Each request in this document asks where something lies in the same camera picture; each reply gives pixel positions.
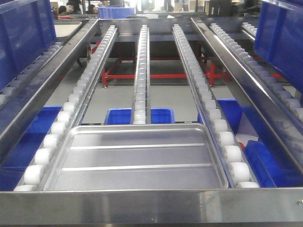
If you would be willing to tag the blue crate upper right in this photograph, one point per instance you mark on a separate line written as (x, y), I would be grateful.
(279, 38)

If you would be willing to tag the distant silver tray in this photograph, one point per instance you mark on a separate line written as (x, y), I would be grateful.
(65, 29)

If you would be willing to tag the blue bin lower left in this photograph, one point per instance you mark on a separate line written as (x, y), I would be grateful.
(14, 166)

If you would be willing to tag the right white roller track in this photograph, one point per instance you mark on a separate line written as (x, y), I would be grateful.
(208, 106)

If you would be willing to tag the blue bin in background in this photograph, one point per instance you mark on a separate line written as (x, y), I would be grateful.
(115, 12)

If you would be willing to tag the far left roller track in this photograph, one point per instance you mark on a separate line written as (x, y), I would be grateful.
(20, 81)

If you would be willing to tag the far right roller track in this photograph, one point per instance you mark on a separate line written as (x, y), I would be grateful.
(283, 95)

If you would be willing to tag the middle white roller track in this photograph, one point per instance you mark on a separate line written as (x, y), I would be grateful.
(141, 108)

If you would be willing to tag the blue bin lower right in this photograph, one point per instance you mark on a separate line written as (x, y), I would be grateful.
(249, 159)

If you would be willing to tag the white roller track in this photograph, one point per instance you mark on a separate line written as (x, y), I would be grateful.
(69, 116)
(141, 108)
(208, 106)

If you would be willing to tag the steel flow rack frame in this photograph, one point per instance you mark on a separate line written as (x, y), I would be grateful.
(55, 81)

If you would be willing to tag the person in background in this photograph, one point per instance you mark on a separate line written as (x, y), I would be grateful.
(68, 9)

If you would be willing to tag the blue crate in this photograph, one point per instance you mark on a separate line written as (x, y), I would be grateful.
(279, 38)
(26, 31)

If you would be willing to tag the blue crate upper left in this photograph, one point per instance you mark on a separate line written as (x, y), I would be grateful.
(26, 31)

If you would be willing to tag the left white roller track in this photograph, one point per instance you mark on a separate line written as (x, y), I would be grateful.
(69, 116)

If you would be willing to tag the small ribbed silver tray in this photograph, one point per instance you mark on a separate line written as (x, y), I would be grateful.
(137, 157)

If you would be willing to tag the blue bin lower middle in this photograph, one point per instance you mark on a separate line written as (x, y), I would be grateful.
(123, 116)

